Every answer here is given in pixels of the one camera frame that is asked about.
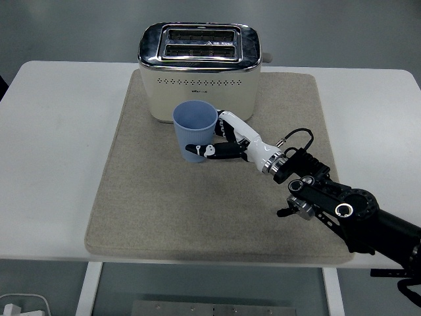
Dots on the white table leg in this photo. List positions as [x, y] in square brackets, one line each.
[87, 289]
[333, 293]

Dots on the white plastic tray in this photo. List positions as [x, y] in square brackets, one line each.
[44, 303]

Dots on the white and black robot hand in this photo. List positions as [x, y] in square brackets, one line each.
[253, 143]

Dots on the light blue ribbed cup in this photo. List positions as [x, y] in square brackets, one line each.
[194, 135]

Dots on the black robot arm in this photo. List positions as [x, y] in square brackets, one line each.
[355, 204]

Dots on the beige fabric table mat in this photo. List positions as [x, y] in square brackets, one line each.
[164, 210]

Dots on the white block in tray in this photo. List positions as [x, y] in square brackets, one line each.
[11, 310]

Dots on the black table control panel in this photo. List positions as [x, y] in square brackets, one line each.
[385, 273]

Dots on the cream and chrome toaster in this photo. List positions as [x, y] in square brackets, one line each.
[197, 89]

